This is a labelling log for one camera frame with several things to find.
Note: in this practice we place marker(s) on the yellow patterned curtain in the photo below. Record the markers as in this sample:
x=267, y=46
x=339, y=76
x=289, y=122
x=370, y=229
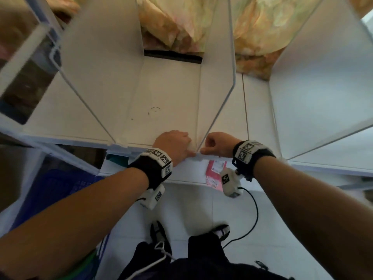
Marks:
x=174, y=23

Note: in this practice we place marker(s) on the person's black trousers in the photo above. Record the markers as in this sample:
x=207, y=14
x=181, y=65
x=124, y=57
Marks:
x=204, y=256

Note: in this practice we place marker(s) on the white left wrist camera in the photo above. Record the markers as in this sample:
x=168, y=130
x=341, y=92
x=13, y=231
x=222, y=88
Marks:
x=151, y=198

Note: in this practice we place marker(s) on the black right wrist band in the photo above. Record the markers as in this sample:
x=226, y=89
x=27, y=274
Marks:
x=259, y=155

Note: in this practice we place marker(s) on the black wrist band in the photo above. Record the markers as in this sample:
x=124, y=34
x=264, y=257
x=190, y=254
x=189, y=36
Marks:
x=259, y=155
x=145, y=169

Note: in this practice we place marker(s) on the green packet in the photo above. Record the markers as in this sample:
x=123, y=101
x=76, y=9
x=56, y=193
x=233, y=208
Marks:
x=116, y=160

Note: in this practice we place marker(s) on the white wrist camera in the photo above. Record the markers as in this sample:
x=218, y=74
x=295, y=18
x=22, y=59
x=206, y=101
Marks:
x=230, y=183
x=151, y=198

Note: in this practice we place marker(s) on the pink packet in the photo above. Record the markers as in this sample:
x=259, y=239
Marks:
x=214, y=172

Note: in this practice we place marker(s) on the person's right hand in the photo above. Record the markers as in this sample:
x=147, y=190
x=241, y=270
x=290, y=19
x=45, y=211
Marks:
x=221, y=144

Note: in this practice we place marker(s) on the person's right forearm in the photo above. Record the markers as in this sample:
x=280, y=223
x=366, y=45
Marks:
x=314, y=212

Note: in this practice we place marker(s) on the black left wrist band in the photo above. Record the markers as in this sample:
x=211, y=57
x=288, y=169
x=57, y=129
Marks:
x=145, y=169

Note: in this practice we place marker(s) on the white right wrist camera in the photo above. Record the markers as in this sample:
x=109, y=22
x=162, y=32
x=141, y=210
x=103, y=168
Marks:
x=230, y=183

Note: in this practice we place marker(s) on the person's left forearm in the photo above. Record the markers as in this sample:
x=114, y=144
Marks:
x=64, y=224

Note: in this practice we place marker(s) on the blue plastic crate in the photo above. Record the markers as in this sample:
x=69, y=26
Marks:
x=58, y=186

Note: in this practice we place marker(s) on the person's left hand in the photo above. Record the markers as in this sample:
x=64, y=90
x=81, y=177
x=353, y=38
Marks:
x=174, y=145

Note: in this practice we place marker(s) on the black and white shoe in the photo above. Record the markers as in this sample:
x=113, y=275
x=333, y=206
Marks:
x=223, y=230
x=157, y=230

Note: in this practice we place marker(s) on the white metal shelf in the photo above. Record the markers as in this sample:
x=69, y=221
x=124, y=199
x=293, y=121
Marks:
x=166, y=93

